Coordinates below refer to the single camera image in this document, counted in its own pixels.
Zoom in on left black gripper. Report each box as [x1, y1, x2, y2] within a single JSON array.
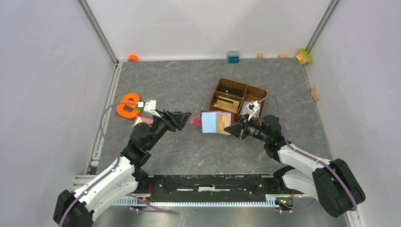
[[146, 109, 192, 149]]

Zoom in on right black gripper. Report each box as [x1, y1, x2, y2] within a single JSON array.
[[225, 113, 269, 143]]

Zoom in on red card holder wallet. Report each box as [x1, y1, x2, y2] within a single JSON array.
[[190, 111, 234, 135]]

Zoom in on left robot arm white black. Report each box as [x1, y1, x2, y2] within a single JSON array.
[[53, 110, 191, 227]]

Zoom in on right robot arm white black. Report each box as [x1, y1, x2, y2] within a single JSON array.
[[224, 115, 366, 218]]

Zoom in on grey cards in basket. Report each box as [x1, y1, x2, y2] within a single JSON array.
[[240, 101, 251, 115]]

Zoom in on beige cards in basket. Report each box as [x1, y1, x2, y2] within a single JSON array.
[[213, 96, 240, 113]]

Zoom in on pink picture card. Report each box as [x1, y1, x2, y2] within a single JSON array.
[[132, 115, 153, 127]]

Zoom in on black card in basket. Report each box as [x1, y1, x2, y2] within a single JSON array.
[[217, 86, 244, 97]]

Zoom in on woven brown basket organizer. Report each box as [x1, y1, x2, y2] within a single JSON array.
[[209, 78, 268, 121]]

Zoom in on green toy brick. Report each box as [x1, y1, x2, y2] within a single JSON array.
[[135, 106, 144, 112]]

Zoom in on orange plastic letter shape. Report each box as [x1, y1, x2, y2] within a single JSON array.
[[116, 93, 141, 119]]

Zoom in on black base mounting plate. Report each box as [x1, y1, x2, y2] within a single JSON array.
[[133, 174, 293, 203]]

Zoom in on blue grey toy bricks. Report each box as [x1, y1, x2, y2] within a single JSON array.
[[227, 51, 240, 63]]

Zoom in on orange round cap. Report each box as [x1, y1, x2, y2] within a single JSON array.
[[127, 54, 139, 62]]

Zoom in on curved wooden piece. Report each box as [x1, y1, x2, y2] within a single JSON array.
[[310, 87, 319, 102]]

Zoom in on green pink toy bricks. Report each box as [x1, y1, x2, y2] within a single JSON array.
[[296, 49, 313, 65]]

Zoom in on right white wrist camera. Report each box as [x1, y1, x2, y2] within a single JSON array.
[[245, 101, 261, 121]]

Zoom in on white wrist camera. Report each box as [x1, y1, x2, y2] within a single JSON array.
[[245, 101, 261, 121], [137, 100, 160, 117]]

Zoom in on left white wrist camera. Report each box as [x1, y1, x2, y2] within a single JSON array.
[[137, 100, 160, 117]]

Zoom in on slotted cable duct rail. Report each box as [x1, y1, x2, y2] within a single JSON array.
[[113, 196, 279, 208]]

